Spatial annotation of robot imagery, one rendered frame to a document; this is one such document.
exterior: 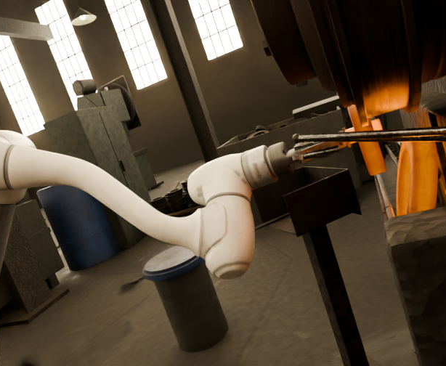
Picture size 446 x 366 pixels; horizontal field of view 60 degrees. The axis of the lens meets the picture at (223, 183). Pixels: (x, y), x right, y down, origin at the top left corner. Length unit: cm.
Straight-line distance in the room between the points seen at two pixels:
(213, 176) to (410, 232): 53
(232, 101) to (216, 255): 1040
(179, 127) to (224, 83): 190
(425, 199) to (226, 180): 41
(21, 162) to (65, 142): 332
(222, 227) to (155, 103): 1128
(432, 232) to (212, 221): 47
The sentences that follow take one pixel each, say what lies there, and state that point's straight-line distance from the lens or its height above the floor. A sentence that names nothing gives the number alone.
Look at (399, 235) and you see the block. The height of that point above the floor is 80.
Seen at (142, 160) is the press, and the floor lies 65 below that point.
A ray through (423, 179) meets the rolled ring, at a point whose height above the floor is 78.
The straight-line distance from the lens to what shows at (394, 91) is 52.
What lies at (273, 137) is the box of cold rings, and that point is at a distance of 306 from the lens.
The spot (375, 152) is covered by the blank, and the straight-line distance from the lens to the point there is 78.
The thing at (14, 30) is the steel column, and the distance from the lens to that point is 1278.
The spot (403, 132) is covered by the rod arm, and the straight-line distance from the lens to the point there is 50.
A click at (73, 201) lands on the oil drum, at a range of 400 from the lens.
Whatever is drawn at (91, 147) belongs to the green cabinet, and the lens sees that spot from 406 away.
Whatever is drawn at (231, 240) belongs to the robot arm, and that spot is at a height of 73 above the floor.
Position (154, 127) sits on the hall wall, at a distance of 1212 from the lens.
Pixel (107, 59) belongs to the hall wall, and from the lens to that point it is 1277.
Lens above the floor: 96
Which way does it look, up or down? 9 degrees down
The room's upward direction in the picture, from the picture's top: 19 degrees counter-clockwise
